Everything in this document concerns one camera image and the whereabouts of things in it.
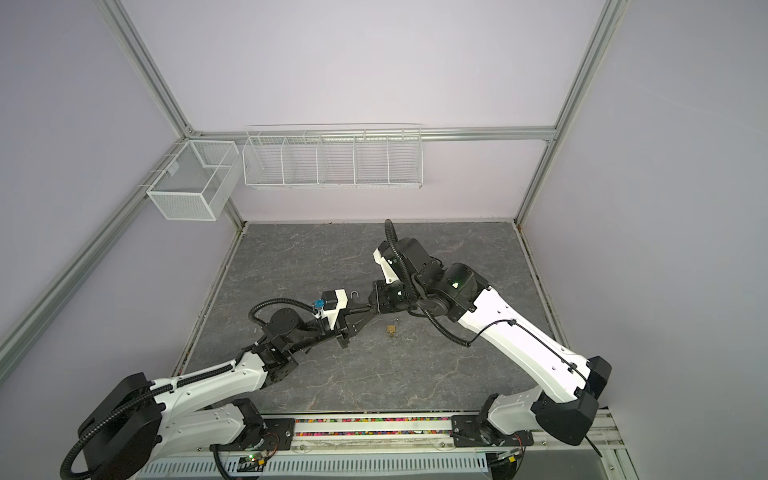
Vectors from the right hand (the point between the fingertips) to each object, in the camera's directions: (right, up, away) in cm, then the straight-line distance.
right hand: (368, 302), depth 66 cm
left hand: (+1, -3, +3) cm, 4 cm away
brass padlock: (+5, -13, +26) cm, 29 cm away
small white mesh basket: (-60, +34, +34) cm, 77 cm away
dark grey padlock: (-3, +3, -6) cm, 7 cm away
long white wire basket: (-15, +43, +34) cm, 57 cm away
